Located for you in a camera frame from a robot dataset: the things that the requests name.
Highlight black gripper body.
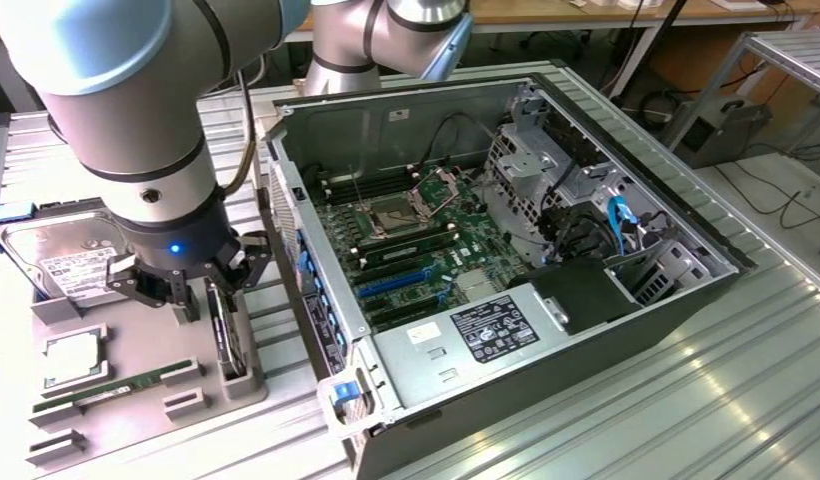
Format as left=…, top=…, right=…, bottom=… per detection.
left=111, top=190, right=246, bottom=275

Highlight blue card retention tabs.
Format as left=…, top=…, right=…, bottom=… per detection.
left=292, top=250, right=354, bottom=354

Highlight silver hard disk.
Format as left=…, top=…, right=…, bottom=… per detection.
left=0, top=208, right=146, bottom=307

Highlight thin metal locking lever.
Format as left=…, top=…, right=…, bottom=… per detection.
left=351, top=171, right=372, bottom=212

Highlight silver CPU chip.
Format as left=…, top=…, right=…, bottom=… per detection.
left=40, top=333, right=109, bottom=392

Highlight long blue expansion slot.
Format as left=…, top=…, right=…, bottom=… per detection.
left=355, top=266, right=432, bottom=300

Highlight green RAM stick loose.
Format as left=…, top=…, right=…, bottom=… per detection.
left=32, top=361, right=192, bottom=410

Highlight CPU socket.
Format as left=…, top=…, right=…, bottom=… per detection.
left=364, top=197, right=430, bottom=237

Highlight installed green RAM stick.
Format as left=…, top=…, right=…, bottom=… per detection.
left=359, top=234, right=455, bottom=261

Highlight grey parts rack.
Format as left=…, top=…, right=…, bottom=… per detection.
left=20, top=272, right=272, bottom=469

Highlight black expansion slot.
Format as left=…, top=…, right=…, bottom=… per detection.
left=370, top=294, right=446, bottom=326

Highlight blue plastic clip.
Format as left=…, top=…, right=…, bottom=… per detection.
left=0, top=200, right=37, bottom=227

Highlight metal socket cover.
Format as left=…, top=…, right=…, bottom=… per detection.
left=407, top=166, right=466, bottom=212

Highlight grey power supply unit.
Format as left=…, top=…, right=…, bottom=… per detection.
left=371, top=286, right=573, bottom=412

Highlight silver chipset heat sink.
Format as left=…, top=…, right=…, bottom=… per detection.
left=458, top=278, right=499, bottom=302

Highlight green motherboard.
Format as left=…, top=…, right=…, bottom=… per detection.
left=311, top=163, right=539, bottom=335

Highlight tall metal disk bay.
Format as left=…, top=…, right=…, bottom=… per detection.
left=483, top=123, right=566, bottom=237

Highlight black plastic air shroud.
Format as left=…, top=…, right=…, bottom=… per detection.
left=507, top=253, right=643, bottom=337

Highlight low metal disk bay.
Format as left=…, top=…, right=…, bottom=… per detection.
left=602, top=237, right=739, bottom=307

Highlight open black PC case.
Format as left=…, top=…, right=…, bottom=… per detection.
left=258, top=71, right=759, bottom=480

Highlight wooden desk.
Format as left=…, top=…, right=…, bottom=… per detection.
left=280, top=0, right=820, bottom=37

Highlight grey box device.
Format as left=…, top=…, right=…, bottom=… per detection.
left=671, top=93, right=775, bottom=169

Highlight olive arm cable hose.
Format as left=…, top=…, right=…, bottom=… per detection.
left=218, top=64, right=262, bottom=196

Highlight thin black looped wire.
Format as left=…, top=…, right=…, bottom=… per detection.
left=427, top=113, right=503, bottom=167

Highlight black wire bundle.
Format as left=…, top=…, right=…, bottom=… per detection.
left=538, top=205, right=619, bottom=262

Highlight blue SATA wire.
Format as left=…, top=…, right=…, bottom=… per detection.
left=605, top=195, right=637, bottom=257

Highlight black floor cable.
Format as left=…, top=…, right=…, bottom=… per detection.
left=774, top=169, right=820, bottom=227

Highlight metal frame table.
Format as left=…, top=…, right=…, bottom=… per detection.
left=711, top=31, right=820, bottom=117

